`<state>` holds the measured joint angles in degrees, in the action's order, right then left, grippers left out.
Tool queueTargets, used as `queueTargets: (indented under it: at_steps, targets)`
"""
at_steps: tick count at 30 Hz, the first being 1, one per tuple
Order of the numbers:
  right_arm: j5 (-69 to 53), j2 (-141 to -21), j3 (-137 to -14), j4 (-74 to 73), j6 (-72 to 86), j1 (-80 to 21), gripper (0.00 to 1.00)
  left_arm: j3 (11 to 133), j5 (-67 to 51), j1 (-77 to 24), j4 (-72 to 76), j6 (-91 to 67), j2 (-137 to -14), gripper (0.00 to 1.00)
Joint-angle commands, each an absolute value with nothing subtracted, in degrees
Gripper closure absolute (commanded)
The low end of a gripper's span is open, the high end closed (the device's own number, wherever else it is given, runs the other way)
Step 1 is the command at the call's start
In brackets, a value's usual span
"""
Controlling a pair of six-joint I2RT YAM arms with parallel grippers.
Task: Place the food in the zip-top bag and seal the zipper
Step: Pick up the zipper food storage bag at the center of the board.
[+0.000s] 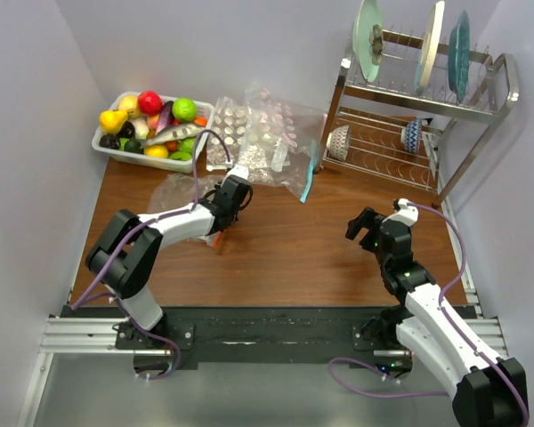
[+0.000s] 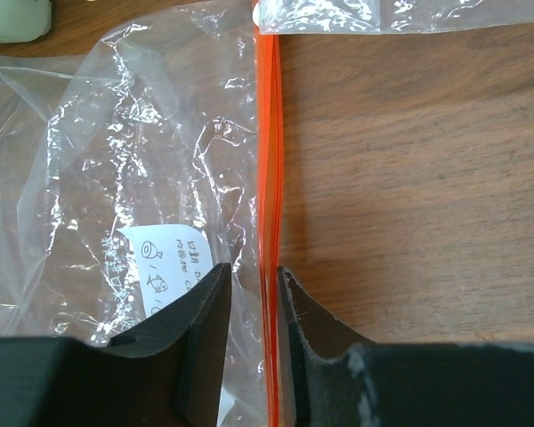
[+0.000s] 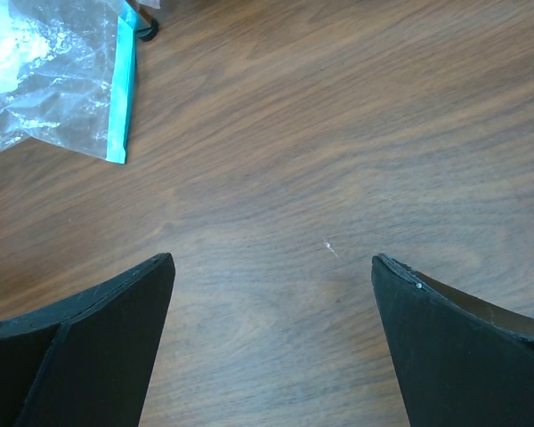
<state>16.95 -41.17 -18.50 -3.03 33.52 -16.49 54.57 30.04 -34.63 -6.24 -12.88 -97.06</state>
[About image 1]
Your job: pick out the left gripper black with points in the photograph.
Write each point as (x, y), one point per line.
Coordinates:
(217, 187)

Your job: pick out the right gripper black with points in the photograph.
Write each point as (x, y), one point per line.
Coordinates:
(368, 219)

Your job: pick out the clear bag orange zipper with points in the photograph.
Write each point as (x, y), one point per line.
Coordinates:
(177, 190)

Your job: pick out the grey toy fish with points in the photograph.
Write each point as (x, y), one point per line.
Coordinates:
(173, 133)

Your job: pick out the green apple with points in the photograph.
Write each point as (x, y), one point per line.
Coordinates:
(184, 110)

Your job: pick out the purple eggplant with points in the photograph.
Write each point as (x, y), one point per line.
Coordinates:
(165, 116)

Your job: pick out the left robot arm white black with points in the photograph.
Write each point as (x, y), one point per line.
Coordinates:
(123, 257)

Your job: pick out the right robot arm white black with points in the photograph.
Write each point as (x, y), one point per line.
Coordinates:
(485, 389)

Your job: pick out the clear bag white dots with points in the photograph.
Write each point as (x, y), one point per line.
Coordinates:
(229, 122)

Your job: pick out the clear bag pink dots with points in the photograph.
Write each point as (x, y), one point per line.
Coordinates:
(264, 111)

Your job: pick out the clear bag blue zipper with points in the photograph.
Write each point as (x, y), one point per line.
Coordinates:
(297, 151)

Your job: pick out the green toy pepper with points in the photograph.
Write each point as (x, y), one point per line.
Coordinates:
(183, 150)

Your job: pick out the small orange tangerine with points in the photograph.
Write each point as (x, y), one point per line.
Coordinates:
(172, 146)

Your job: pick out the orange toy pumpkin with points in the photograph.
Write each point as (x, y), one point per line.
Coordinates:
(200, 121)

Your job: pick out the yellow lemon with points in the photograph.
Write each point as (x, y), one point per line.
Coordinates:
(157, 151)

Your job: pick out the white plastic fruit basket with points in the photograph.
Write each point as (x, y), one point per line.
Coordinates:
(143, 128)

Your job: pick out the blue zigzag bowl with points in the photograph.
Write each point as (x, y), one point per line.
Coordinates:
(411, 136)

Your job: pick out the patterned bowl left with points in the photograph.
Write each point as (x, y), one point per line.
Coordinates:
(339, 142)

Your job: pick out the red apple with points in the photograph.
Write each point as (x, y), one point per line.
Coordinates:
(149, 103)

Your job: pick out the dark purple fruit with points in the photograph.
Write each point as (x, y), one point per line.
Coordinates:
(110, 141)

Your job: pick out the steel dish rack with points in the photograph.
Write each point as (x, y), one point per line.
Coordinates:
(453, 134)

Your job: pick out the pale yellow apple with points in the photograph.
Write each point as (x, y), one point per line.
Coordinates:
(130, 105)

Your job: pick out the yellow pear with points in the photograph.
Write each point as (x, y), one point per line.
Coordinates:
(112, 121)

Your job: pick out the cream blue rimmed plate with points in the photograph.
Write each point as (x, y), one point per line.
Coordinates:
(429, 48)

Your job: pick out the light green floral plate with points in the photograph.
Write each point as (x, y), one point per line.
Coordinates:
(368, 39)

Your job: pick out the teal plate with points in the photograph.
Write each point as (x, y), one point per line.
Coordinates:
(459, 57)

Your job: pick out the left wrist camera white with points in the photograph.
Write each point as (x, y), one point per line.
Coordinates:
(238, 170)

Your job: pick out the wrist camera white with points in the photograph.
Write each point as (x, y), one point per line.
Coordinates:
(238, 170)
(405, 212)

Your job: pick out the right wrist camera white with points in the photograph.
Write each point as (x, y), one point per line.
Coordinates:
(405, 212)

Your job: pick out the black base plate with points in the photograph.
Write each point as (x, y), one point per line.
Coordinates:
(267, 335)

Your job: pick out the aluminium rail frame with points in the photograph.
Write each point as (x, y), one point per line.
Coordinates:
(422, 363)

